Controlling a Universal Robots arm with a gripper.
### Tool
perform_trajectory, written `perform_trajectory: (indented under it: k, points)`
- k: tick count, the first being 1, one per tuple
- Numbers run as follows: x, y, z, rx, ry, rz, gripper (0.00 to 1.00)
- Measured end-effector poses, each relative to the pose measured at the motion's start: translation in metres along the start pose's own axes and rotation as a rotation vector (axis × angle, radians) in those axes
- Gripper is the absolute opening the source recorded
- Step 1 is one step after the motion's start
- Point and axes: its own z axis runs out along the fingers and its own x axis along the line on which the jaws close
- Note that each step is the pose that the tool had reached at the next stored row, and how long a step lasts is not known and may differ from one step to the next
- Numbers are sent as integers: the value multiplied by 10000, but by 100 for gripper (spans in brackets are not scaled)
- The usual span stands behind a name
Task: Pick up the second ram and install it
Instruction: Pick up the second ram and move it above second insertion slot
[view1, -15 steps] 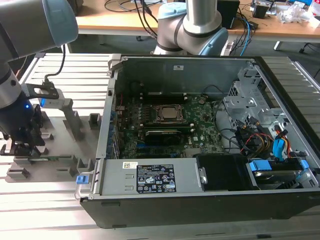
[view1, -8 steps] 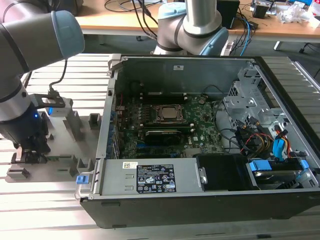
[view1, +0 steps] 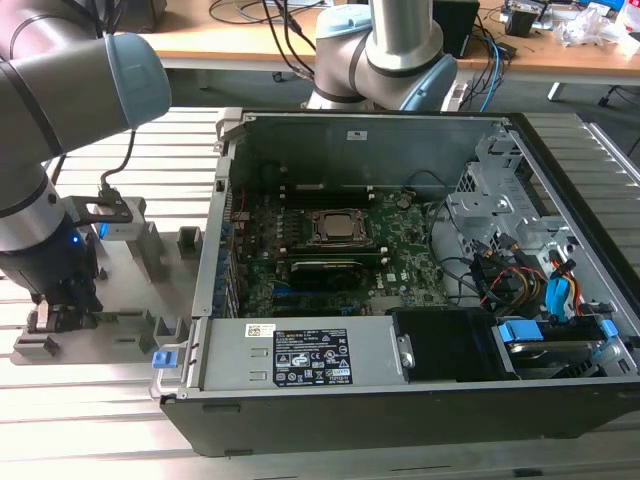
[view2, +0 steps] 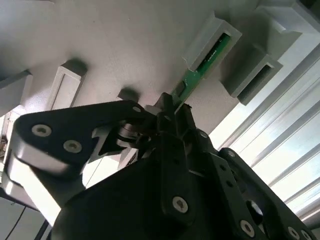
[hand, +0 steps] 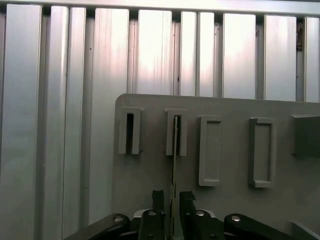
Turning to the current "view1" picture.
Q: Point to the clear plastic bag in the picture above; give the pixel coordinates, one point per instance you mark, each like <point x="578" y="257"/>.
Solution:
<point x="590" y="25"/>

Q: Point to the grey power supply with label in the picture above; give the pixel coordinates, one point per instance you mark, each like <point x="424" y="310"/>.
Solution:
<point x="235" y="360"/>

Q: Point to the metal drive cage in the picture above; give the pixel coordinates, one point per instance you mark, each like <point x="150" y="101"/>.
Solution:
<point x="495" y="205"/>

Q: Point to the silver CPU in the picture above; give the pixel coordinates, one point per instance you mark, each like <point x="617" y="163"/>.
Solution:
<point x="334" y="223"/>

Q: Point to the CPU socket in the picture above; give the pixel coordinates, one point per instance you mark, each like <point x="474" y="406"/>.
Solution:
<point x="363" y="227"/>

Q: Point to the grey parts rack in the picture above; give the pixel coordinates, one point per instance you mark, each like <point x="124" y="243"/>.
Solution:
<point x="125" y="295"/>

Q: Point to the round coin battery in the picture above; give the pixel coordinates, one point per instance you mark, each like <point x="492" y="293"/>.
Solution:
<point x="406" y="202"/>

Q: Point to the tall black box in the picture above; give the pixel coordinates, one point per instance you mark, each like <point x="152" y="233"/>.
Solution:
<point x="457" y="25"/>

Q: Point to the green RAM stick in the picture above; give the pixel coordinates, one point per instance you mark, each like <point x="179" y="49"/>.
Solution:
<point x="107" y="316"/>
<point x="310" y="188"/>

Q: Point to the blue case latch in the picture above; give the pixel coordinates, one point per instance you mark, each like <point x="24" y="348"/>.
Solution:
<point x="164" y="361"/>

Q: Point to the wooden desk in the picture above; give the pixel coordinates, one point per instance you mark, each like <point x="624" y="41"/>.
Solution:
<point x="225" y="50"/>

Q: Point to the black open PC case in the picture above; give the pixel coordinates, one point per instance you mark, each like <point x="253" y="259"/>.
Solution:
<point x="350" y="425"/>

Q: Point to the hard disk in blue carrier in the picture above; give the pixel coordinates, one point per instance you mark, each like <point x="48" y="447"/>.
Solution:
<point x="521" y="332"/>

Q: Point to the black plastic shroud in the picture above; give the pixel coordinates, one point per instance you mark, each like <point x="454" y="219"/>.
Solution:
<point x="445" y="345"/>

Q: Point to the white power strip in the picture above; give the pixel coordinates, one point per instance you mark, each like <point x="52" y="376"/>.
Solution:
<point x="456" y="95"/>

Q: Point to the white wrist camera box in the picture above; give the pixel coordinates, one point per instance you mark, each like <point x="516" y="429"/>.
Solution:
<point x="125" y="230"/>

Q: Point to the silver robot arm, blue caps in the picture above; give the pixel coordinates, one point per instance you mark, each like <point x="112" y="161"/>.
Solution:
<point x="75" y="85"/>

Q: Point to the small black box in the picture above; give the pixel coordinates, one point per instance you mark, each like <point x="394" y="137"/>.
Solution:
<point x="522" y="22"/>

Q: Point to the green motherboard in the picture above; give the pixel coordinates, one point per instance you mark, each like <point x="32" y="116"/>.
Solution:
<point x="410" y="240"/>

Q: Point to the black graphics card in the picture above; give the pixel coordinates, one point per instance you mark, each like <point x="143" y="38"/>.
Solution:
<point x="325" y="275"/>

